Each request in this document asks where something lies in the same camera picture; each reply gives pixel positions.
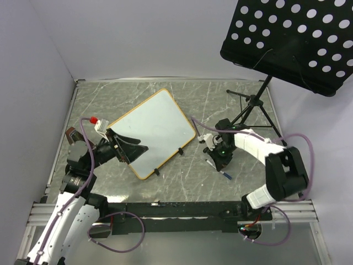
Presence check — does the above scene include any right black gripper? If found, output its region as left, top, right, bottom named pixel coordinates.
left=207, top=141, right=236, bottom=171

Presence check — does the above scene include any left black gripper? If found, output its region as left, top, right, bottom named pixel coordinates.
left=85, top=128, right=148, bottom=171

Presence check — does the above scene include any blue marker cap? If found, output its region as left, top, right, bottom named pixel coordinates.
left=220, top=171, right=232, bottom=180

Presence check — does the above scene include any yellow framed whiteboard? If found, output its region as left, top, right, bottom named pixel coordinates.
left=109, top=89, right=196, bottom=180

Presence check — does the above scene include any blue whiteboard marker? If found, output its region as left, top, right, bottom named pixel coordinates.
left=205, top=159, right=215, bottom=168

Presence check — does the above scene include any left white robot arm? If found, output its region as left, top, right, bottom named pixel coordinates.
left=15, top=127, right=148, bottom=264

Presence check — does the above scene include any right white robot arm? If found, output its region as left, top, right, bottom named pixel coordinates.
left=197, top=118, right=309, bottom=220

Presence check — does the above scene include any brown whiteboard eraser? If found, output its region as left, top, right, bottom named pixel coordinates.
left=65, top=127, right=84, bottom=145

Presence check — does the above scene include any black base crossbar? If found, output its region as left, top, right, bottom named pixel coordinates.
left=97, top=201, right=272, bottom=235

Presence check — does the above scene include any black perforated music stand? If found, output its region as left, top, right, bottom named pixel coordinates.
left=222, top=0, right=353, bottom=147

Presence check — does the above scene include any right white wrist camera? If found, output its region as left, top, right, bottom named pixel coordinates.
left=197, top=134, right=218, bottom=151

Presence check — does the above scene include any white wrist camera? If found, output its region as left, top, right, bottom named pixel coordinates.
left=197, top=134, right=218, bottom=151
left=88, top=116, right=109, bottom=140

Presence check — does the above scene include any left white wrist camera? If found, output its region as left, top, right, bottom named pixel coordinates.
left=88, top=116, right=109, bottom=140

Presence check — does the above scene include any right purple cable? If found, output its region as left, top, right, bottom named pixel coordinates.
left=190, top=117, right=315, bottom=246

